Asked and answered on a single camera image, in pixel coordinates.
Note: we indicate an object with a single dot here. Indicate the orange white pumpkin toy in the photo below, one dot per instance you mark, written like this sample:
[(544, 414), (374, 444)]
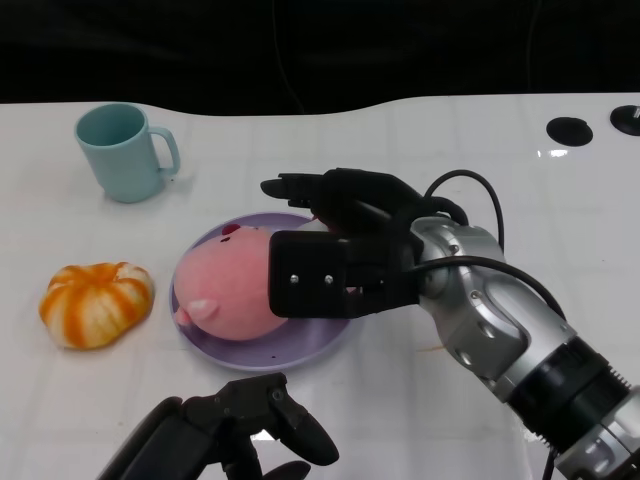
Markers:
[(95, 305)]

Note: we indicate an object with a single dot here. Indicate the black round table grommet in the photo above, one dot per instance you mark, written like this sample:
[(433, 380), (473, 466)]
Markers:
[(570, 131), (627, 119)]

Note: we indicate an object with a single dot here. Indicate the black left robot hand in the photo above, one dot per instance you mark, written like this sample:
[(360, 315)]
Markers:
[(210, 435)]

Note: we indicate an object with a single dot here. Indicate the lavender plastic plate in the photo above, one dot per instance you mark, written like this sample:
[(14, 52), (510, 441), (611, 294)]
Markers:
[(310, 345)]

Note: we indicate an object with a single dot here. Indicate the pink plush beaver doll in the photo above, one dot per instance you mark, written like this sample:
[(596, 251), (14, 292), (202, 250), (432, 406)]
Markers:
[(225, 290)]

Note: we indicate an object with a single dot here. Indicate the small wooden stick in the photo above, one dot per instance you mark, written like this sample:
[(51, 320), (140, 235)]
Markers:
[(431, 349)]

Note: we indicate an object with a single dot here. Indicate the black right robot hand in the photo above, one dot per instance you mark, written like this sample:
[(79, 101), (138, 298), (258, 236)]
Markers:
[(345, 250)]

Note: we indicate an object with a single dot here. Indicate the teal plastic mug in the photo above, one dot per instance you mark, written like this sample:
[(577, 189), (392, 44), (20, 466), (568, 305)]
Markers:
[(122, 155)]

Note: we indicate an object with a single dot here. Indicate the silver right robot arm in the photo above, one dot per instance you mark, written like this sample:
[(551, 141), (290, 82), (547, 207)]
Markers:
[(500, 320)]

